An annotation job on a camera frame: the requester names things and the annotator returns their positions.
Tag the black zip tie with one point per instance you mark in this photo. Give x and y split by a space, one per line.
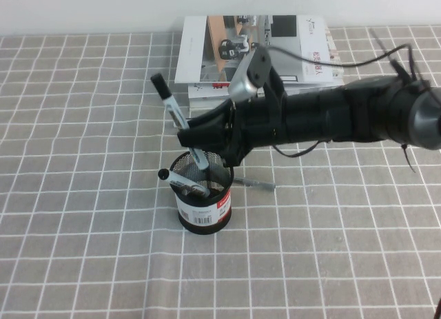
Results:
408 158

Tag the black mesh pen holder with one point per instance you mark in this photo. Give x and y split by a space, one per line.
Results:
198 215

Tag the white magazine with red print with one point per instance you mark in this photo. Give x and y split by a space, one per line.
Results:
206 90

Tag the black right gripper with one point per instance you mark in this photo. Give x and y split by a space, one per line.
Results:
258 126

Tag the grey white-grid tablecloth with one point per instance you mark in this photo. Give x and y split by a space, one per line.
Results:
103 264

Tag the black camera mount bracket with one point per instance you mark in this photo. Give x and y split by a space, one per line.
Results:
274 86

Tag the white whiteboard marker black cap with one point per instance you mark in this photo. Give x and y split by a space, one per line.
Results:
162 86
186 184

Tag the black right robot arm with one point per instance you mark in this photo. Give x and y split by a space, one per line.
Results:
361 115

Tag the clear plastic pen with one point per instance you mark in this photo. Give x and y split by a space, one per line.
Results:
258 184

